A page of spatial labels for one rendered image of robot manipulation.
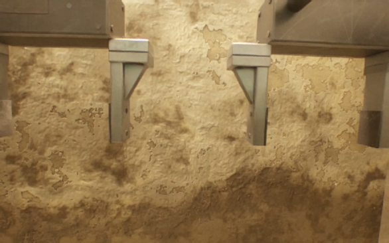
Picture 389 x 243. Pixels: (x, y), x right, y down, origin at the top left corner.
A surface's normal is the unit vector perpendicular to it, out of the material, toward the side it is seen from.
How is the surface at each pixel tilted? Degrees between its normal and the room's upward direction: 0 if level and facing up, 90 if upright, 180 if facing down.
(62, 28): 90
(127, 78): 90
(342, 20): 90
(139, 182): 90
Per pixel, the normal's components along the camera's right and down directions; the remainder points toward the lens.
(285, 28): 0.02, 0.08
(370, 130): -1.00, -0.03
